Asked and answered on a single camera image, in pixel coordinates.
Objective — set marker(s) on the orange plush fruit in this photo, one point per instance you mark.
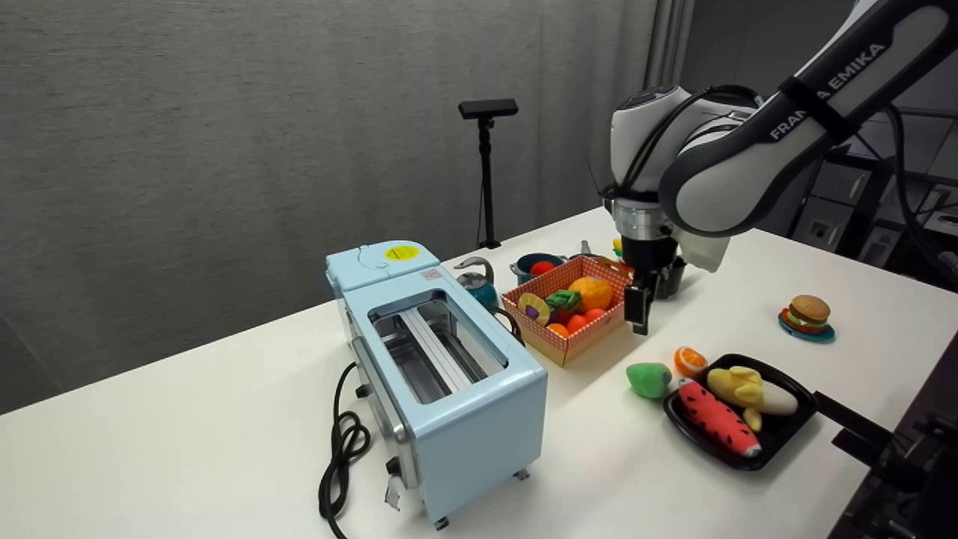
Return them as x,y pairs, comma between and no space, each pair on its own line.
594,290

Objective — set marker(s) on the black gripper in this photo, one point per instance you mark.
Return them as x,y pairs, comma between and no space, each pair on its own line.
645,257

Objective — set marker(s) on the camera on black stand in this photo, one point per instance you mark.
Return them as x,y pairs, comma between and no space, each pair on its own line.
483,114

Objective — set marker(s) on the green avocado plush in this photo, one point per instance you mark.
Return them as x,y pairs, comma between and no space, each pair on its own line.
651,382

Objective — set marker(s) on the teal toy kettle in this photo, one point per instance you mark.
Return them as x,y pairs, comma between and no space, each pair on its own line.
476,275

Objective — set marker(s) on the orange cardboard tray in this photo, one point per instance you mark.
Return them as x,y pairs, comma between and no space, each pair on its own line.
566,347

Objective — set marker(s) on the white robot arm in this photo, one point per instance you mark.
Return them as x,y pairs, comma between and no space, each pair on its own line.
696,169

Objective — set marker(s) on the teal bowl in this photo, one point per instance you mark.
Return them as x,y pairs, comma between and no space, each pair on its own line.
533,265

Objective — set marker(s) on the white egg toy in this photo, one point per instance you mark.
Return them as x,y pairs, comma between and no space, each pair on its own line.
777,402

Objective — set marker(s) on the plush burger toy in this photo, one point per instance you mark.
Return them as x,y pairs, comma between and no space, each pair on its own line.
807,314

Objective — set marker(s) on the watermelon slice plush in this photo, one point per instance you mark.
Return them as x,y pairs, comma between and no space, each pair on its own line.
715,420

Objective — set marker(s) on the yellow banana plush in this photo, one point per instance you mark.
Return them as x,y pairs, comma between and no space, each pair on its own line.
741,386

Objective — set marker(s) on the orange half plush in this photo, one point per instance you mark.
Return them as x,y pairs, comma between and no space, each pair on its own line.
685,361

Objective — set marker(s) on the light blue toaster oven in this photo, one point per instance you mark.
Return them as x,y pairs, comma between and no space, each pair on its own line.
456,392

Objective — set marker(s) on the black rectangular plate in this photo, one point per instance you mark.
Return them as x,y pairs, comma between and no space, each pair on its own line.
741,411

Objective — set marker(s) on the red tomato plush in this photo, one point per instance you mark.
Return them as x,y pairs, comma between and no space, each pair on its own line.
576,322

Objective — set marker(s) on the black toy pot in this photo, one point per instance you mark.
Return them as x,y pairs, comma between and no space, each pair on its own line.
669,278

